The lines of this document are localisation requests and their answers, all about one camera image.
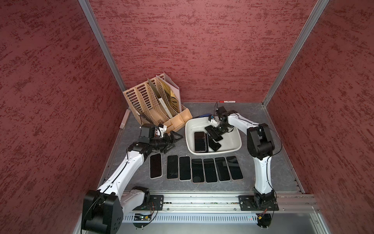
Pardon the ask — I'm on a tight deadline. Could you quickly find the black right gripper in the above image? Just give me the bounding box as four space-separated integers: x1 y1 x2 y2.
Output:
210 121 231 139

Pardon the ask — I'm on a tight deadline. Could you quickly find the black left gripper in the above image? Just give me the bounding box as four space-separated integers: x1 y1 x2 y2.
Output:
150 131 183 153

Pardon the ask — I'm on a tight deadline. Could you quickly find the black phone without case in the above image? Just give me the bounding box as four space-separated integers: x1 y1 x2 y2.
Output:
208 137 222 152

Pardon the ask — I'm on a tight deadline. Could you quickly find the dark phone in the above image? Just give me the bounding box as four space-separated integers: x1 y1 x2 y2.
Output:
194 131 208 153

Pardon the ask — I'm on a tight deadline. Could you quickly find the small phone pink case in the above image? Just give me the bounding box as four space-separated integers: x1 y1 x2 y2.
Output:
226 156 243 180

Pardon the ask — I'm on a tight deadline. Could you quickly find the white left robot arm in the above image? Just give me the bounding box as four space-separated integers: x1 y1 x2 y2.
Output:
80 123 183 234

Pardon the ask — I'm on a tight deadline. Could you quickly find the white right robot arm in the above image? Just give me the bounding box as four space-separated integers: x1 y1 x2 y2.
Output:
212 106 276 210

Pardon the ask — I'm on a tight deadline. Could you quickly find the white plastic storage tub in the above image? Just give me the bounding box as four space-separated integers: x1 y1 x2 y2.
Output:
185 117 242 156

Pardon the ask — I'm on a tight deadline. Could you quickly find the blue pen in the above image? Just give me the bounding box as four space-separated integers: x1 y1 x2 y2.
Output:
196 114 212 118

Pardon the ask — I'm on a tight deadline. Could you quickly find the red marker pen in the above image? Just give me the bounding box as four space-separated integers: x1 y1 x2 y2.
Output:
219 100 236 103

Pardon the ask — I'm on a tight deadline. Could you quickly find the gold patterned folder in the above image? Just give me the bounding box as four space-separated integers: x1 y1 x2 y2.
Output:
160 80 181 113

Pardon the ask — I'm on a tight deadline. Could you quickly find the beige desk file organizer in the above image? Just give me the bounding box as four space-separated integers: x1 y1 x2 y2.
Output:
123 73 192 133

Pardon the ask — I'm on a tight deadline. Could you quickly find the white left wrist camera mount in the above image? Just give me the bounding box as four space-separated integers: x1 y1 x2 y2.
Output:
156 124 167 138

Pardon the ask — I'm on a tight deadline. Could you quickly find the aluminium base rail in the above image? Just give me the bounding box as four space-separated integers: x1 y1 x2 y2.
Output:
87 191 319 226

